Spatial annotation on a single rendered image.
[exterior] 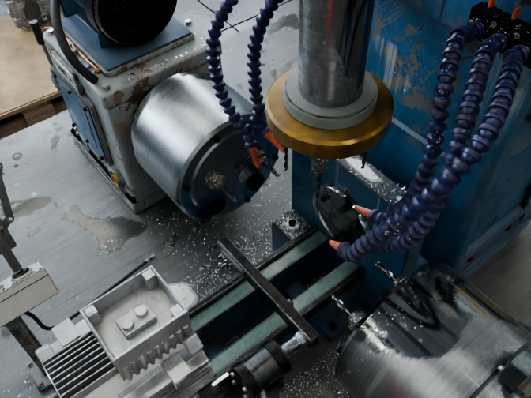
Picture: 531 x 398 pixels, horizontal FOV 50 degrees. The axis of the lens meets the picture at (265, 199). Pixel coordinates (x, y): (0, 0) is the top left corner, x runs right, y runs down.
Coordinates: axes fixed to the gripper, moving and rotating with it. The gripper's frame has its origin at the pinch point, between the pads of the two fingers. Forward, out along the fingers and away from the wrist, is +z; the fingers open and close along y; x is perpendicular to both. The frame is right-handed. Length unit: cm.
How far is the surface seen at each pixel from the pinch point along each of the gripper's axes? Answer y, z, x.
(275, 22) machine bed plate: 105, -11, 66
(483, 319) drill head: 46, 30, -50
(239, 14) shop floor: 172, -17, 208
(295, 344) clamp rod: 28.5, 29.8, -27.0
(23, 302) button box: -1.9, 7.9, -3.5
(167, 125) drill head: 34.6, -6.0, 1.7
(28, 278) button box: 0.6, 4.8, -3.4
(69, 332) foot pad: 1.5, 13.0, -12.9
